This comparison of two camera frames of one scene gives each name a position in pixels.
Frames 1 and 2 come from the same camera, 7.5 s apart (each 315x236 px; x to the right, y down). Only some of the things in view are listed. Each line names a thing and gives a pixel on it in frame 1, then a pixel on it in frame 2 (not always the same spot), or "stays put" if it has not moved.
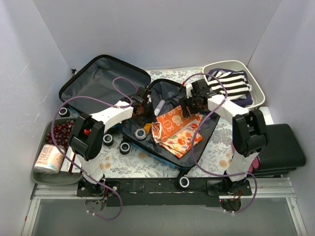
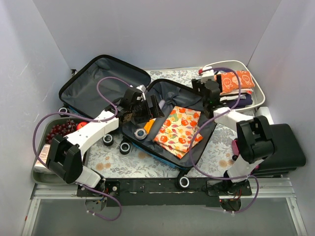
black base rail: x=162 y=191 stays put
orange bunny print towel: x=170 y=123 → x=230 y=82
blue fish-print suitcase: x=159 y=121 stays put
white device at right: x=268 y=118 stays put
